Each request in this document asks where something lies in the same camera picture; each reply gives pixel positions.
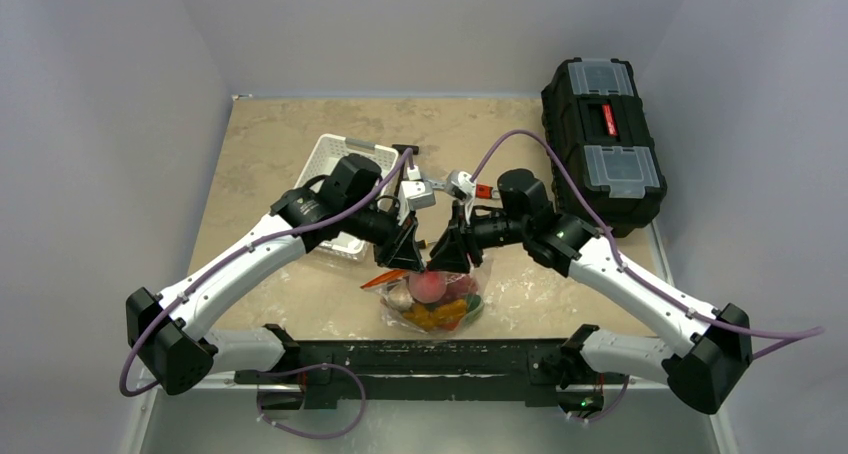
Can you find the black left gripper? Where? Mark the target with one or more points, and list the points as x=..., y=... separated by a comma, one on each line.
x=399, y=248

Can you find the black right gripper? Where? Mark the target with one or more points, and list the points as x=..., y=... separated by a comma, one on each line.
x=462, y=236

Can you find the pink toy peach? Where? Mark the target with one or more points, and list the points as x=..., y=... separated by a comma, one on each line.
x=427, y=287

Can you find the beige toy garlic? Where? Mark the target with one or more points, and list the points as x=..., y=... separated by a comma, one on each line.
x=400, y=299

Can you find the clear zip top bag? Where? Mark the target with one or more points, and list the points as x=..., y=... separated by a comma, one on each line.
x=386, y=281

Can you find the green toy cucumber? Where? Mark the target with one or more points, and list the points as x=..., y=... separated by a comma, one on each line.
x=474, y=308

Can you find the purple toy grape bunch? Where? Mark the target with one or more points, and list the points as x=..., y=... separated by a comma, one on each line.
x=461, y=285

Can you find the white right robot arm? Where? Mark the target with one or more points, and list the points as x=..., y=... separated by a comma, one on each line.
x=696, y=349

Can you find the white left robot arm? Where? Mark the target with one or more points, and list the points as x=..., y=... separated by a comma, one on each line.
x=252, y=265

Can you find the black hammer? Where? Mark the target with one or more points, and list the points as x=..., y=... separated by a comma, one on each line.
x=401, y=149

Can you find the black toolbox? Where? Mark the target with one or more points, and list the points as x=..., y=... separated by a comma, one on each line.
x=594, y=120

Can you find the red handled adjustable wrench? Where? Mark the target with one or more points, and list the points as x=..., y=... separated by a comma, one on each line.
x=483, y=191

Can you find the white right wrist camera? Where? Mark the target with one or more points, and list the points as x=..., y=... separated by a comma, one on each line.
x=461, y=187

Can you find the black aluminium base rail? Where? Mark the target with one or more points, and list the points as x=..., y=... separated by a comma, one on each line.
x=536, y=372

